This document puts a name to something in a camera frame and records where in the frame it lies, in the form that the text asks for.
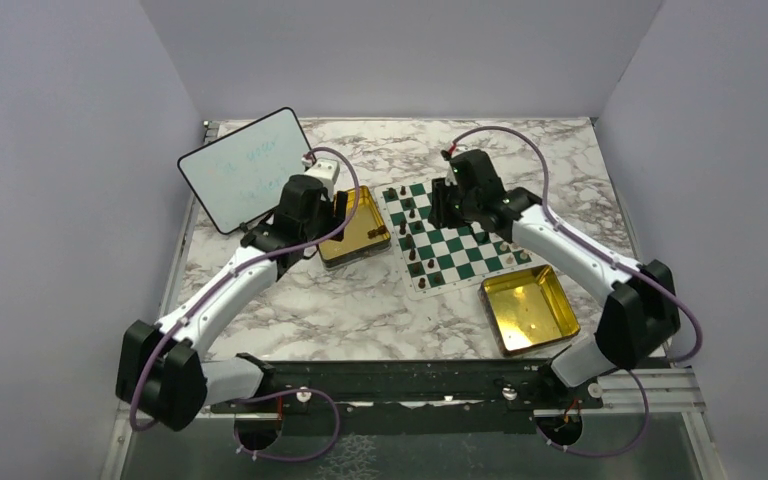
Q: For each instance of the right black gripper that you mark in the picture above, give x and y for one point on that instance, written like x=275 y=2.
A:
x=438 y=214

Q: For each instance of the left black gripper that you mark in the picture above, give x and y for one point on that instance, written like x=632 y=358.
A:
x=335 y=212

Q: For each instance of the tin with dark pieces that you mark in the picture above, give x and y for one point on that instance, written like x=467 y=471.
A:
x=355 y=245

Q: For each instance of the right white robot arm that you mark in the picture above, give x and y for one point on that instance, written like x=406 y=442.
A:
x=637 y=313

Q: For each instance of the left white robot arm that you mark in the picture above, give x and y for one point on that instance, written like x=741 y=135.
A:
x=161 y=370

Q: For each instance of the green white chess board mat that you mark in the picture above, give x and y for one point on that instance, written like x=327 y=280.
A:
x=464 y=257

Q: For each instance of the dark pieces in tin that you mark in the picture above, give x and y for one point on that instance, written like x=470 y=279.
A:
x=378 y=231

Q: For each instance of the white chess pieces group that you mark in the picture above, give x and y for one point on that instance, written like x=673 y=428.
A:
x=511 y=253

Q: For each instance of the small whiteboard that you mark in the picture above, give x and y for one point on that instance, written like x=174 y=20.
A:
x=239 y=177

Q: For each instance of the empty gold tin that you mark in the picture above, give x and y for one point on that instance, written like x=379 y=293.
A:
x=527 y=310

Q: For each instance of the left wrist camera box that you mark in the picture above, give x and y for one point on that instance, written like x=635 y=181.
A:
x=326 y=171

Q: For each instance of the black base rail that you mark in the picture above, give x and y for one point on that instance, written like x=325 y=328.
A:
x=406 y=397

